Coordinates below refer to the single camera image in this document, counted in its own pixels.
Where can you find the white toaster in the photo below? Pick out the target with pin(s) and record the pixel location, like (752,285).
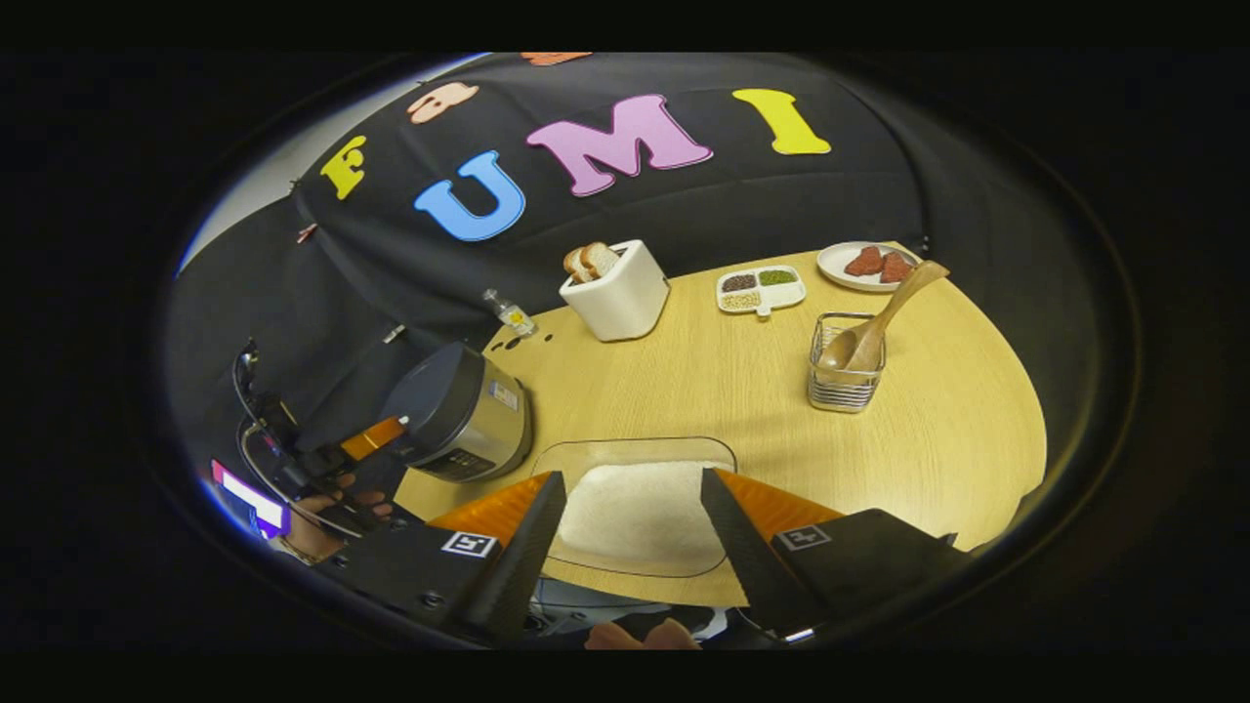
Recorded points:
(620,303)

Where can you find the white rice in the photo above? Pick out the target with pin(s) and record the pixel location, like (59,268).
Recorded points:
(635,508)

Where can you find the round white plate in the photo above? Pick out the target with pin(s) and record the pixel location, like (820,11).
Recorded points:
(832,259)

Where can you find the small clear glass bottle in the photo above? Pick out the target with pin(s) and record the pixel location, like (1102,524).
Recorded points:
(513,314)

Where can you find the silver cloth clip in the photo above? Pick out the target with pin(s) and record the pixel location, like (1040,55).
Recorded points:
(394,333)

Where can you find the white divided grain dish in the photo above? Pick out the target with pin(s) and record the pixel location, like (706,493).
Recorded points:
(762,293)

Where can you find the dark grey rice cooker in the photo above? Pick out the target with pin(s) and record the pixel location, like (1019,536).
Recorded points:
(449,400)

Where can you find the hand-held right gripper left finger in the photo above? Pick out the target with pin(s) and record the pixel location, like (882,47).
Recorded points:
(513,557)

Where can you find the glowing monitor screen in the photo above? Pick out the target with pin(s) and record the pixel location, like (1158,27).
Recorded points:
(249,498)

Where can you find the toasted bread slice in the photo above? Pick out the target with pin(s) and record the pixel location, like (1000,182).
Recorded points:
(602,259)
(576,266)

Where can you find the red meat piece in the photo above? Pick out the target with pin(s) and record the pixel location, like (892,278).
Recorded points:
(864,262)
(896,268)

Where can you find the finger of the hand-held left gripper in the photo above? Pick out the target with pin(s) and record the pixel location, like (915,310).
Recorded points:
(371,439)

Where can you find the short wooden spoon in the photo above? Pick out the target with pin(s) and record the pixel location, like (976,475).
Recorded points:
(835,350)

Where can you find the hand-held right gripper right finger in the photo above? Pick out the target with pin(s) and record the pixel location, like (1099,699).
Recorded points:
(747,557)

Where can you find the pink cloth clip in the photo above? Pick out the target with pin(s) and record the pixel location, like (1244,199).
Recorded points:
(306,232)

